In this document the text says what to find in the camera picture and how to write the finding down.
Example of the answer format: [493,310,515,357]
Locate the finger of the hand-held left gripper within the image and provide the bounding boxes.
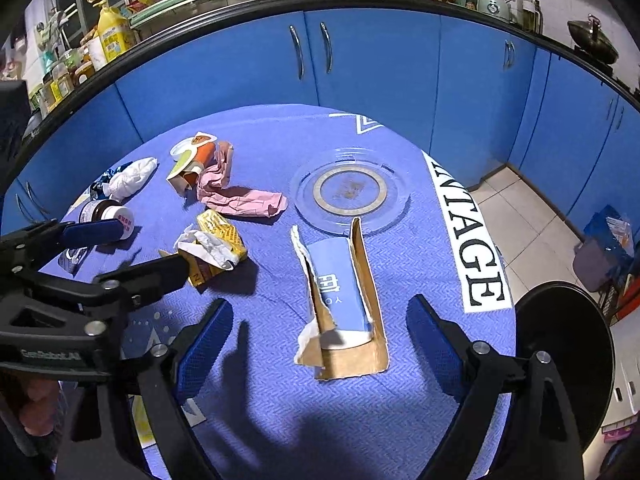
[0,219,126,276]
[89,253,191,322]

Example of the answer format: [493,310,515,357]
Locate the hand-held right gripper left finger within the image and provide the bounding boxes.
[70,299,235,480]

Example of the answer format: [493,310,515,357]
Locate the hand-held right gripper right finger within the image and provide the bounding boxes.
[406,294,586,480]

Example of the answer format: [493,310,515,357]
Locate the brown bottle with white label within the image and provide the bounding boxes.
[77,199,135,241]

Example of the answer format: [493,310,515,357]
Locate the blue foil wrapper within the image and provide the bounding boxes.
[90,162,133,198]

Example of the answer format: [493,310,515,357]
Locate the white tissue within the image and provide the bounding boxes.
[107,156,159,200]

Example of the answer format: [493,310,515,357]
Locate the yellow carton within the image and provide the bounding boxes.
[174,209,249,288]

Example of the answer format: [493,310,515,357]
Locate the torn brown cardboard box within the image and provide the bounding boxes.
[291,217,390,381]

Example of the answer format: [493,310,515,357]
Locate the pink paper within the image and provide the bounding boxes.
[194,141,289,218]

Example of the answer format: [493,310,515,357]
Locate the person's left hand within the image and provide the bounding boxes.
[15,377,63,443]

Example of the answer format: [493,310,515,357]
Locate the row of glass jars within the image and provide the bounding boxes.
[27,45,96,111]

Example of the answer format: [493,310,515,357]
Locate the clear glass plate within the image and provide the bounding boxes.
[290,147,412,236]

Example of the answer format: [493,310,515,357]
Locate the grey bag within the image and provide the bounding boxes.
[572,240,616,293]

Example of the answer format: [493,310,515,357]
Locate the white plastic bottle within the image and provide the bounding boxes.
[86,35,108,71]

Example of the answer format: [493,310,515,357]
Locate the yellow detergent bottle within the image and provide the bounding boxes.
[97,2,137,61]

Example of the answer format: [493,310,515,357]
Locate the blue plastic bag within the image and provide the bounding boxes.
[582,205,636,281]

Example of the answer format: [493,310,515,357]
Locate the blue kitchen cabinets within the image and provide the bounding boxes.
[0,7,640,241]

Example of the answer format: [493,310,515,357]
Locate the teal kettle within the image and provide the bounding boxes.
[476,0,516,22]

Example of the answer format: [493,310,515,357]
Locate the black wok with lid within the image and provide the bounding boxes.
[566,15,621,63]

